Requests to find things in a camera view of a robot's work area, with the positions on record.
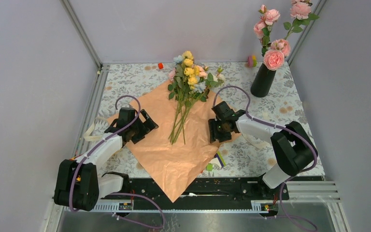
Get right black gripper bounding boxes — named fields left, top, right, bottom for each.
left=208, top=118, right=232, bottom=143

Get peach wrapping paper sheet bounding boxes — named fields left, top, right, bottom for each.
left=107, top=80, right=242, bottom=203

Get colourful flower bouquet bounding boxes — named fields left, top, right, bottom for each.
left=168, top=51, right=225, bottom=145

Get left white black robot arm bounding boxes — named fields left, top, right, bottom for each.
left=53, top=107, right=158, bottom=211

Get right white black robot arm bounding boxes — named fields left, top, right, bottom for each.
left=208, top=101, right=318, bottom=199

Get black vase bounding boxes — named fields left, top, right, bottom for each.
left=250, top=63, right=276, bottom=98

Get green long toy block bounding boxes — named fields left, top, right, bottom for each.
left=216, top=151, right=226, bottom=168

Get white purple toy block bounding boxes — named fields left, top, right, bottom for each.
left=210, top=154, right=222, bottom=169

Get small green toy cube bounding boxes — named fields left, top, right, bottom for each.
left=205, top=163, right=213, bottom=172

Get floral patterned table mat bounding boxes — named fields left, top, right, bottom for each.
left=94, top=62, right=310, bottom=177

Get pink yellow green toy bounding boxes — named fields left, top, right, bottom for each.
left=245, top=55, right=257, bottom=68

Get pink rose stems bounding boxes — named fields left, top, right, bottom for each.
left=253, top=0, right=319, bottom=71

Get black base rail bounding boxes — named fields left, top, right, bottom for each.
left=100, top=175, right=324, bottom=211

